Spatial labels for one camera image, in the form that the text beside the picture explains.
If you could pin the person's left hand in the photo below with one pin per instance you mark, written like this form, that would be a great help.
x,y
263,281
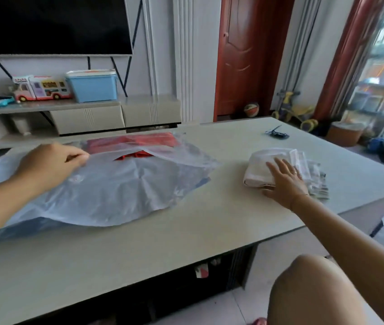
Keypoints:
x,y
48,165

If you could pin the person's right hand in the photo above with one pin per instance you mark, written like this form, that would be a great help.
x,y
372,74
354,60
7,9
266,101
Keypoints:
x,y
288,189

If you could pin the person's left fingers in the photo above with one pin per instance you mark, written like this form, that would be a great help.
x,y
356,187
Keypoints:
x,y
77,158

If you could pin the person's right little finger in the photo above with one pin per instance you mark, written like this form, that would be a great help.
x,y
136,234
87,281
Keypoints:
x,y
299,177

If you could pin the person's right thumb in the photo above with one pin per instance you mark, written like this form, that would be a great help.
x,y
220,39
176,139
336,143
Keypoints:
x,y
269,191

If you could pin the person's right middle finger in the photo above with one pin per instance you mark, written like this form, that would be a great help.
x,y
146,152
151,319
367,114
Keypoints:
x,y
282,166

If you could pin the white cloth bundle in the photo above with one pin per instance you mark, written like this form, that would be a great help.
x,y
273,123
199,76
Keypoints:
x,y
263,167

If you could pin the large clear plastic bag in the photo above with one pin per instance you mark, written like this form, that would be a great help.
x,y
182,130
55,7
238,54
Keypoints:
x,y
121,189

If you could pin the person's right forearm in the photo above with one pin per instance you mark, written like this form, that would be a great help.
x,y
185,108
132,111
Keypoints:
x,y
354,247

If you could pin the patterned folded cloth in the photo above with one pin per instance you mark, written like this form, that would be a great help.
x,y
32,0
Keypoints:
x,y
317,184

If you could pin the cream television cabinet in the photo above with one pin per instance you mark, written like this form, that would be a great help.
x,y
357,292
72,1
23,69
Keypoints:
x,y
110,116

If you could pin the yellow children's scooter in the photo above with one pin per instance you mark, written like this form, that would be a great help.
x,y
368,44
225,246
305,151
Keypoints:
x,y
295,113

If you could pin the red folded garment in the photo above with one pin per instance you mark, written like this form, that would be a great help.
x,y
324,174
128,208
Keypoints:
x,y
134,143

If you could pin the orange round basket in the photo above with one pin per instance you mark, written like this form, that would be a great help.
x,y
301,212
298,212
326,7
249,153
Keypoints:
x,y
344,134

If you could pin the orange basketball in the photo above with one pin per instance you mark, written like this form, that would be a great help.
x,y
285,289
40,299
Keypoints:
x,y
251,110

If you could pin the blue storage box with lid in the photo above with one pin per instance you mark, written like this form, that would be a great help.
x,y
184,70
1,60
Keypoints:
x,y
92,87

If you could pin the white toy bus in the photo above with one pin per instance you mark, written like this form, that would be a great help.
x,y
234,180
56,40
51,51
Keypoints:
x,y
41,87

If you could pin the red and white small packet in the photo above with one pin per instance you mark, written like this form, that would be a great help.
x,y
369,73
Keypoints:
x,y
201,271

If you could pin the metal shelf rack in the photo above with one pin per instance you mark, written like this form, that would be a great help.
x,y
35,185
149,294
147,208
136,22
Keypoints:
x,y
378,101

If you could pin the person's bare leg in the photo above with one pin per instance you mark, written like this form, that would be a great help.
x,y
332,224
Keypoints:
x,y
313,294

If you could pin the red wooden door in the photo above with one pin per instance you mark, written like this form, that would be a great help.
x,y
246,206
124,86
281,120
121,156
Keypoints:
x,y
246,57

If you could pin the red curtain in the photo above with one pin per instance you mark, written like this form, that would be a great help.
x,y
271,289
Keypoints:
x,y
344,57

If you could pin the black flat television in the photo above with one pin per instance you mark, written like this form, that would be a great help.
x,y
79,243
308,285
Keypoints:
x,y
50,23

